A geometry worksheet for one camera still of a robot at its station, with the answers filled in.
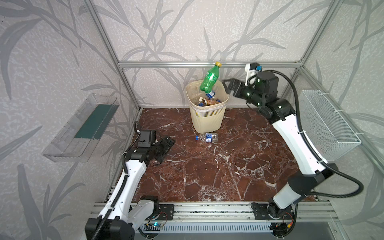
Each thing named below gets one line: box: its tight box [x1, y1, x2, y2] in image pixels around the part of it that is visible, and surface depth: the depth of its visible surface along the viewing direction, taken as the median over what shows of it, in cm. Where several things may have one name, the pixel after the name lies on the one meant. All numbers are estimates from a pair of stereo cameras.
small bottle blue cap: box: [195, 133, 219, 143], surface depth 101 cm
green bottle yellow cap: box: [200, 61, 222, 93], surface depth 73 cm
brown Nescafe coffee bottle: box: [199, 96, 221, 106], surface depth 98 cm
